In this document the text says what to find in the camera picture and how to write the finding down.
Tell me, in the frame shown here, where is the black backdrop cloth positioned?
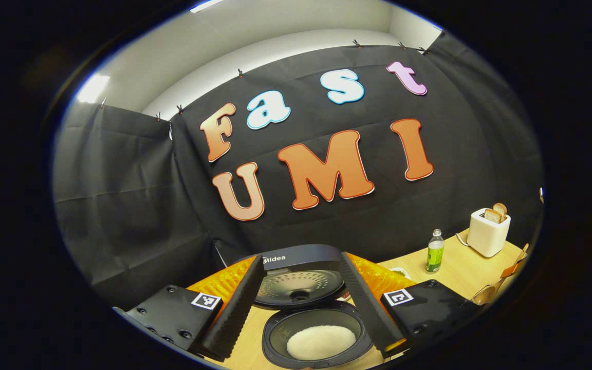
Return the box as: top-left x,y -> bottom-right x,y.
53,32 -> 544,309

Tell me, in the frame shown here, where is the white rice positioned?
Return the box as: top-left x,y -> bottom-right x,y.
287,325 -> 357,360

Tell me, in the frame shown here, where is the dark grey rice cooker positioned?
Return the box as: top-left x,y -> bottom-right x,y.
245,244 -> 375,369

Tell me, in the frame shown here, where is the wooden spoon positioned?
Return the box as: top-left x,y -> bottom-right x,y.
472,244 -> 530,307

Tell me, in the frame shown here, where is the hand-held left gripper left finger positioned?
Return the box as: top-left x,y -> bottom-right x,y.
113,255 -> 266,361

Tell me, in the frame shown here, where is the green label plastic bottle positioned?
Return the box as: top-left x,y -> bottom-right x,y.
426,229 -> 445,274

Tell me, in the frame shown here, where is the ceiling light panel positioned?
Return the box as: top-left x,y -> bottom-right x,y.
77,75 -> 110,103
191,0 -> 225,13

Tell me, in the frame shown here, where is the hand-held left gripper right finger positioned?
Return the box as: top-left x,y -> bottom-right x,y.
338,252 -> 466,359

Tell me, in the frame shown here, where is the white toaster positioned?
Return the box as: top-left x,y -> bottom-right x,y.
467,208 -> 511,257

